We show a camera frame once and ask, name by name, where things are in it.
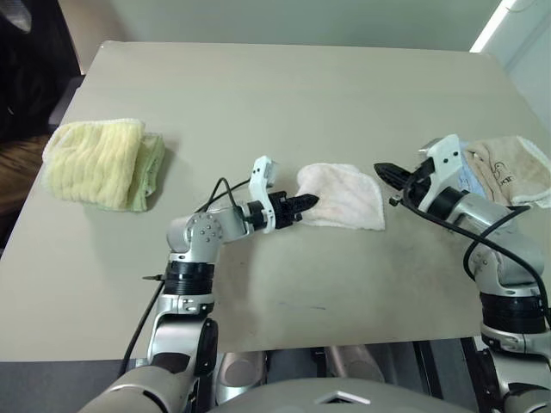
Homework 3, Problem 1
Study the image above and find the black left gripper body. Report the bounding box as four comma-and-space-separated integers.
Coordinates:
268, 190, 307, 231

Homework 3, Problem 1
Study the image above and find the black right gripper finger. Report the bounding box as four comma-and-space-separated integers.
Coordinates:
373, 162, 417, 182
379, 171, 412, 192

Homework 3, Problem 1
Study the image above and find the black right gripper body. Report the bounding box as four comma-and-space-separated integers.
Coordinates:
388, 157, 434, 208

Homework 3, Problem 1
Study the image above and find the pale pink towel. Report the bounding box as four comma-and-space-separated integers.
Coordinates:
295, 162, 387, 232

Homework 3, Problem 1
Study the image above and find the folded beige towel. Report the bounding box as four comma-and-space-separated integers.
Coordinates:
464, 134, 551, 208

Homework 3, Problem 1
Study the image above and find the folded light green towel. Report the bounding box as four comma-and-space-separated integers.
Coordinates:
91, 133, 167, 213

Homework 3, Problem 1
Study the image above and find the folded yellow towel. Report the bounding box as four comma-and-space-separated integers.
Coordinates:
42, 117, 147, 213

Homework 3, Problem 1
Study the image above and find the brown rounded shape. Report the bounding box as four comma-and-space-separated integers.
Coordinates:
324, 343, 385, 382
216, 352, 269, 404

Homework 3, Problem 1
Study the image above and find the grey robot torso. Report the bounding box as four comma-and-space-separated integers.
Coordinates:
212, 377, 481, 413

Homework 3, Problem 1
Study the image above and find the black chair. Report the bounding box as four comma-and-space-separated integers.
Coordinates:
0, 0, 85, 144

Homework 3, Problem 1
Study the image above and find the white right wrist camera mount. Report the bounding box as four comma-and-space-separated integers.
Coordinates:
418, 133, 468, 215

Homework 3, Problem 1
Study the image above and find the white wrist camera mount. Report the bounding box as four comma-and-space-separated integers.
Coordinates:
418, 133, 468, 215
248, 156, 282, 236

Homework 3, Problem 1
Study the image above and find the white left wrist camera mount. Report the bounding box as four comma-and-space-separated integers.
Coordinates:
248, 156, 282, 236

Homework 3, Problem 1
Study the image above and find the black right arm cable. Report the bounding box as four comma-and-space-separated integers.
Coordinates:
401, 176, 551, 333

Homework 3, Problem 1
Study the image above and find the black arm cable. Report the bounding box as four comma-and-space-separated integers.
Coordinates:
121, 176, 253, 372
401, 176, 551, 333

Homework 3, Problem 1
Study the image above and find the white window frame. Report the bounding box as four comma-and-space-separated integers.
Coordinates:
468, 0, 551, 55

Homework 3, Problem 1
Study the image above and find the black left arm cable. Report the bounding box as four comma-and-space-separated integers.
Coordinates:
121, 176, 253, 372

